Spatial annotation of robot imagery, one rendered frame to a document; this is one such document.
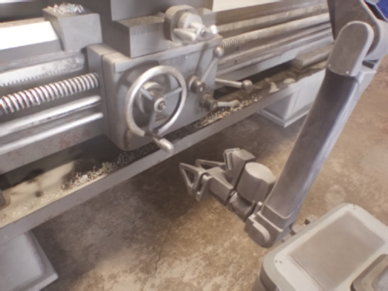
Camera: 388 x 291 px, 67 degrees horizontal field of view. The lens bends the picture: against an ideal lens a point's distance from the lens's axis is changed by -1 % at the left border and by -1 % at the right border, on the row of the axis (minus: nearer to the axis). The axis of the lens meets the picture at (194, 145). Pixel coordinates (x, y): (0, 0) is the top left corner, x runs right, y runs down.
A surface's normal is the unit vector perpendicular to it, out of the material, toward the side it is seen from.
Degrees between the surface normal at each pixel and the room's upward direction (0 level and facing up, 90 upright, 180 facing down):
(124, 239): 0
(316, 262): 0
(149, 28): 90
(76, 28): 90
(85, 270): 0
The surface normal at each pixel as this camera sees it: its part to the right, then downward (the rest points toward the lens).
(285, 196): -0.66, 0.15
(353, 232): 0.08, -0.78
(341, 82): -0.71, 0.40
